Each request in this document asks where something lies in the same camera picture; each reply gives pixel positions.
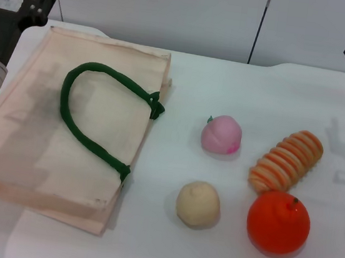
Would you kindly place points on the pale round egg yolk pastry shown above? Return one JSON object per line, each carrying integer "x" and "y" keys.
{"x": 198, "y": 204}

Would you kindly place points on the orange striped bread roll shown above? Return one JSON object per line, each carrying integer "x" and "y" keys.
{"x": 288, "y": 160}

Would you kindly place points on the pink peach toy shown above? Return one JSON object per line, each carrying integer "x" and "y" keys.
{"x": 220, "y": 135}

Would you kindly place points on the orange toy fruit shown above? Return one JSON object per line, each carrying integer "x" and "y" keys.
{"x": 277, "y": 225}

